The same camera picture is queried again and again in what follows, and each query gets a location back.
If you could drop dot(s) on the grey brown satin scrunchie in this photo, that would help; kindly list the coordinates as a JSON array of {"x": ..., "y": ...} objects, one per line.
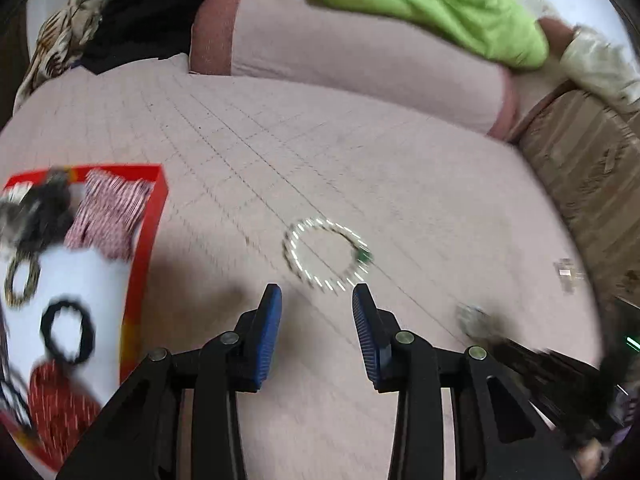
[{"x": 45, "y": 210}]

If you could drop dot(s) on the black cloth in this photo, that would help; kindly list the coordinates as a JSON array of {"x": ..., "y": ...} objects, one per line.
[{"x": 150, "y": 15}]

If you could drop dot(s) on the pink quilted pillow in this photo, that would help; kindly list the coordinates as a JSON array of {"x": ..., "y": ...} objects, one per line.
[{"x": 350, "y": 45}]

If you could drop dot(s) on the small metal hair pin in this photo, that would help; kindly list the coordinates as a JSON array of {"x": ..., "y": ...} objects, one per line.
[{"x": 567, "y": 272}]

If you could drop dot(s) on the lime green cloth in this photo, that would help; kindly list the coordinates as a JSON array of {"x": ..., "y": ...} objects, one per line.
[{"x": 450, "y": 5}]

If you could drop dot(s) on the striped beige cushion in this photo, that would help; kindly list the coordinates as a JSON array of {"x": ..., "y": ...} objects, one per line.
[{"x": 585, "y": 175}]

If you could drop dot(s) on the red white plaid scrunchie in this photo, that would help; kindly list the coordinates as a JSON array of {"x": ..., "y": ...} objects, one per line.
[{"x": 110, "y": 215}]

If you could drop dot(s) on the leopard print scrunchie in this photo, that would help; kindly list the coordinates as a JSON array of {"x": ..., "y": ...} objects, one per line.
[{"x": 36, "y": 272}]

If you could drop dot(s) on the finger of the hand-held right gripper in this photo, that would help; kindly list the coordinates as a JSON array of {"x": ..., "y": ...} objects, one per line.
[{"x": 515, "y": 350}]

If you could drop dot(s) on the red box with white inside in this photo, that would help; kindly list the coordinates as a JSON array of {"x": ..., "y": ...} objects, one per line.
[{"x": 145, "y": 260}]

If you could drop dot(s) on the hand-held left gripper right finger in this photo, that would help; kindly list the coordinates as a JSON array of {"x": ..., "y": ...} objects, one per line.
[{"x": 367, "y": 340}]

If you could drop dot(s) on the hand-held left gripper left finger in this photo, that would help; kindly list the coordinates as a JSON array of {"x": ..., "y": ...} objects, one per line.
[{"x": 267, "y": 340}]

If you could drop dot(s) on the red polka dot scrunchie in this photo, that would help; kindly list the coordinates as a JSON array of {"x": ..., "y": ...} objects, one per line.
[{"x": 55, "y": 410}]

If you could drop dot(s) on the leaf print cloth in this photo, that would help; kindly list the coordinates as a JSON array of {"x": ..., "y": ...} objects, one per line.
[{"x": 60, "y": 35}]

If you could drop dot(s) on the white cloth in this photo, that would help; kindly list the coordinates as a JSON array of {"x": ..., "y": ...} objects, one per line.
[{"x": 600, "y": 65}]

